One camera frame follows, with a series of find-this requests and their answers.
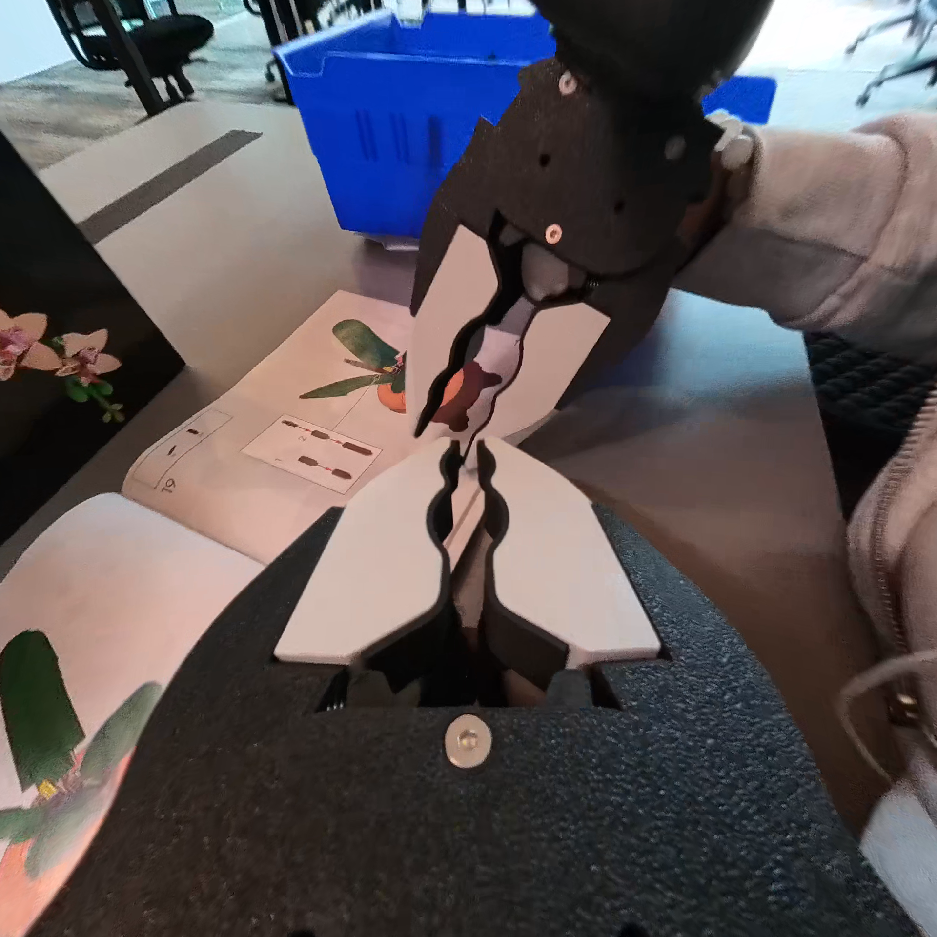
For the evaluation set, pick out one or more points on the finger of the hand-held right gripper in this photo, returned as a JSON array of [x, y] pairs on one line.
[[564, 366], [446, 293]]

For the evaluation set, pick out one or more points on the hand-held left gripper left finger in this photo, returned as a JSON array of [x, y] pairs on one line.
[[366, 578]]

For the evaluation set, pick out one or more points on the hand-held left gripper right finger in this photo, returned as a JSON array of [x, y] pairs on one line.
[[571, 578]]

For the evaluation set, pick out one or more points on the building instruction booklet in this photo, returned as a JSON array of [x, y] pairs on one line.
[[219, 476]]

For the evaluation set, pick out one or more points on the person's right forearm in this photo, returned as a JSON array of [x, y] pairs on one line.
[[842, 219]]

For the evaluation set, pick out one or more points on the grey desk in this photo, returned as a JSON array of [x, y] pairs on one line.
[[732, 454]]

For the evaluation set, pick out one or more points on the person's right hand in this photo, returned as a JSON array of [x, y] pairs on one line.
[[699, 216]]

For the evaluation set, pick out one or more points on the blue plastic bin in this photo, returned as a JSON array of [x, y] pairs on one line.
[[380, 124]]

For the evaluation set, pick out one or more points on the black orchid toy set box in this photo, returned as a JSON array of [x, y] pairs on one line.
[[73, 256]]

